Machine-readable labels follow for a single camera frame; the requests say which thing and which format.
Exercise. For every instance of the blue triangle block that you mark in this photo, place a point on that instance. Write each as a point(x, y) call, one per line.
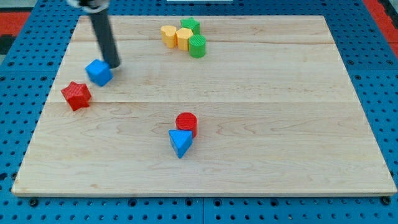
point(180, 140)

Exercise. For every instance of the blue cube block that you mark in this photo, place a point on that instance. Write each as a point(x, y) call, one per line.
point(99, 72)

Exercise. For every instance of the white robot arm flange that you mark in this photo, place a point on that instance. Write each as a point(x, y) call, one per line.
point(89, 6)

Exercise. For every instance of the red cylinder block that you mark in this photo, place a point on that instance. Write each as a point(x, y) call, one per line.
point(187, 121)

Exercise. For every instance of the wooden board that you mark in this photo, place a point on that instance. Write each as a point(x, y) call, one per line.
point(277, 115)

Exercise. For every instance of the green cylinder block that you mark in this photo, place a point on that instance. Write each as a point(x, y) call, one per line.
point(197, 46)

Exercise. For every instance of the yellow hexagon block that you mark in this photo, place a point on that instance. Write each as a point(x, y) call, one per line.
point(183, 35)

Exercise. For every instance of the yellow heart block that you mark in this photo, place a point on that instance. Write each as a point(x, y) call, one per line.
point(168, 34)

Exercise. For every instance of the green star block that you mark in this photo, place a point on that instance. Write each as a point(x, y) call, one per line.
point(191, 23)

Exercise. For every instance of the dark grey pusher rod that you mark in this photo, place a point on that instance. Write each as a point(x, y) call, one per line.
point(104, 35)

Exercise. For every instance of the red star block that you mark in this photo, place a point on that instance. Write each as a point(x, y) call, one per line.
point(77, 95)

